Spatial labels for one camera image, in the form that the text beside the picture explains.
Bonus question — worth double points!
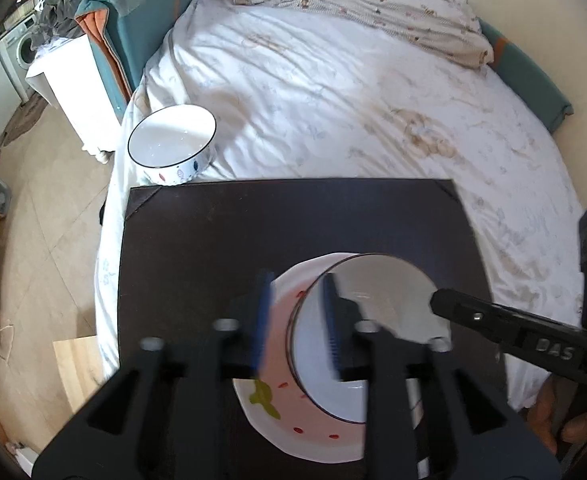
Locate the pink strawberry plate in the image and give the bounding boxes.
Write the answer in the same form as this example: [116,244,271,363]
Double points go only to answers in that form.
[232,252,454,465]

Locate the white dark-rimmed patterned bowl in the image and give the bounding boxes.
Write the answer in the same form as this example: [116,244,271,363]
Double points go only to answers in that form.
[127,105,218,187]
[286,254,451,426]

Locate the white washing machine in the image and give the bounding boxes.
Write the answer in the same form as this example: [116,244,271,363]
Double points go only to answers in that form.
[0,12,44,103]

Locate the teal upholstered bed frame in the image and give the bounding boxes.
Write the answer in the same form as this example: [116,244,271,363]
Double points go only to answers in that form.
[76,0,574,133]

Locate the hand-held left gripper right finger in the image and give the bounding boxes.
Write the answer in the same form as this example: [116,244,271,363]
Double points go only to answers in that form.
[321,272,561,480]

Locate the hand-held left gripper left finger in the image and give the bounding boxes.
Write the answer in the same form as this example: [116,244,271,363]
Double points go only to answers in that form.
[32,270,276,480]

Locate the floral pillow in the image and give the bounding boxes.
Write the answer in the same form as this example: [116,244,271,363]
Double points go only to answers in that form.
[200,0,495,68]

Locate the white nightstand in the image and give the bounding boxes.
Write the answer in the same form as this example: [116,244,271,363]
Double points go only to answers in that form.
[26,35,134,163]

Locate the light wooden board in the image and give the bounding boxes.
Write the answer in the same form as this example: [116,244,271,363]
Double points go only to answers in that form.
[52,335,106,413]

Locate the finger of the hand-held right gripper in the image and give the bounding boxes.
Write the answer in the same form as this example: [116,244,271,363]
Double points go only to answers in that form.
[429,287,587,391]

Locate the brown floor mat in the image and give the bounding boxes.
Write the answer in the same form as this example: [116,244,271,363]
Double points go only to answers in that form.
[0,95,49,148]

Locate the person's right hand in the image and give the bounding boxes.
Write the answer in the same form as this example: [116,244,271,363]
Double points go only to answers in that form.
[526,375,587,457]

